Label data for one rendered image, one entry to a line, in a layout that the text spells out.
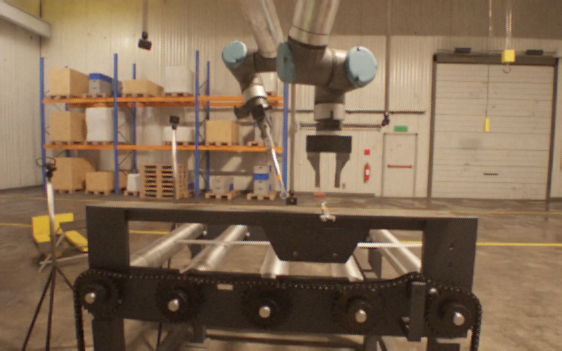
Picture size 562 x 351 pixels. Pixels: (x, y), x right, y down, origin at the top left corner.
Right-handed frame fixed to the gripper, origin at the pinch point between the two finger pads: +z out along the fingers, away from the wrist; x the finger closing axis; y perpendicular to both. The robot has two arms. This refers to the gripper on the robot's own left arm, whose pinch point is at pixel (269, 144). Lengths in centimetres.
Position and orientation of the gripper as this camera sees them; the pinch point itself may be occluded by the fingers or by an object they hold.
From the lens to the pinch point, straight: 103.7
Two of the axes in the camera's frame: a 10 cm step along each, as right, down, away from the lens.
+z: 2.8, 9.4, -2.2
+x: 1.5, 1.8, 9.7
